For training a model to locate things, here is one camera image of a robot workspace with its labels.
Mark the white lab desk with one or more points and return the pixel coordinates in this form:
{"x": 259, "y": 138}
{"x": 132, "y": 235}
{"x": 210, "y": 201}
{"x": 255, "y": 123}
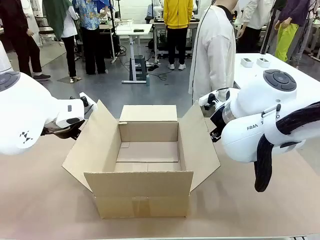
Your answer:
{"x": 160, "y": 23}

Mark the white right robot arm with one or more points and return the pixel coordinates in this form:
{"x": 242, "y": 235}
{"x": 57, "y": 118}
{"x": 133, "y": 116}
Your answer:
{"x": 250, "y": 112}

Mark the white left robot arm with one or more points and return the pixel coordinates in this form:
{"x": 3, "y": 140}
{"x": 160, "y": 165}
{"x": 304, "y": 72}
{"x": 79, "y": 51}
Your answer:
{"x": 25, "y": 112}

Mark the person with green scarf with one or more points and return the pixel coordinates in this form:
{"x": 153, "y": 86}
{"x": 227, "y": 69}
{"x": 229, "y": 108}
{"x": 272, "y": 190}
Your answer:
{"x": 57, "y": 15}

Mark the white standing desk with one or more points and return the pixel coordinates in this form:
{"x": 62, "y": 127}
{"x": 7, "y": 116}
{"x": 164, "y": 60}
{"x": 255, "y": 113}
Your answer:
{"x": 130, "y": 31}

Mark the black stand pole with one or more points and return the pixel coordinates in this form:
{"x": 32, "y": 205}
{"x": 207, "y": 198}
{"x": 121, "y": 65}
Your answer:
{"x": 268, "y": 25}

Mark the brown cardboard box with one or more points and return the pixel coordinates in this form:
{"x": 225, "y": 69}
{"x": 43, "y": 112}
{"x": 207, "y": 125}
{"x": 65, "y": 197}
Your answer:
{"x": 140, "y": 185}

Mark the person in yellow jacket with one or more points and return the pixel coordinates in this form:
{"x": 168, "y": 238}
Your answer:
{"x": 177, "y": 15}

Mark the person in white cardigan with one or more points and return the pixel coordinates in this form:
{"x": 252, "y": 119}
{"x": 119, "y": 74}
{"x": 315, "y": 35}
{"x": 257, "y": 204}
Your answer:
{"x": 215, "y": 50}

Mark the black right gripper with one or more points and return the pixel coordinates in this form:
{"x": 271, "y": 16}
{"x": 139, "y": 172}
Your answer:
{"x": 216, "y": 120}

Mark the small white tray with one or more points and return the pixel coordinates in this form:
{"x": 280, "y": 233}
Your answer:
{"x": 247, "y": 62}
{"x": 263, "y": 62}

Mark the teal bottle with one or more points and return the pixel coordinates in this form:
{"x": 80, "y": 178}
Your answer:
{"x": 148, "y": 80}

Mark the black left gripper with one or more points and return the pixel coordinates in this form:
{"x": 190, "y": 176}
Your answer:
{"x": 75, "y": 130}

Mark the person in lime trousers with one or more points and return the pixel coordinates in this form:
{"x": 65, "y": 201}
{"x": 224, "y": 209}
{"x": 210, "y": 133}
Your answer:
{"x": 287, "y": 37}

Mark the white side table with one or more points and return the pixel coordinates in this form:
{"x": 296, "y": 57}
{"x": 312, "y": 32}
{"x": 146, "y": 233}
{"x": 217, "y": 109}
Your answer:
{"x": 250, "y": 75}

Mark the grey step stool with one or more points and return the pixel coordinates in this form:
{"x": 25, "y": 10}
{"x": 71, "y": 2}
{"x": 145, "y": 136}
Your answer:
{"x": 140, "y": 67}

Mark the person in black clothes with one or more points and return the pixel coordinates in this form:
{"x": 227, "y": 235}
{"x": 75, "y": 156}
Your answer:
{"x": 15, "y": 25}

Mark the person in floral shirt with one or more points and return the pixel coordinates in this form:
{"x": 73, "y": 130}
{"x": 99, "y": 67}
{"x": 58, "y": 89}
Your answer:
{"x": 90, "y": 15}

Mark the person in white jacket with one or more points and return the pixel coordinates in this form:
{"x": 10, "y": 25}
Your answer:
{"x": 252, "y": 12}

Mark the person in grey trousers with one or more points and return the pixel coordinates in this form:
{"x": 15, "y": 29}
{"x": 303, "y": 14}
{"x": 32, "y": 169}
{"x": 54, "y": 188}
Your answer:
{"x": 301, "y": 46}

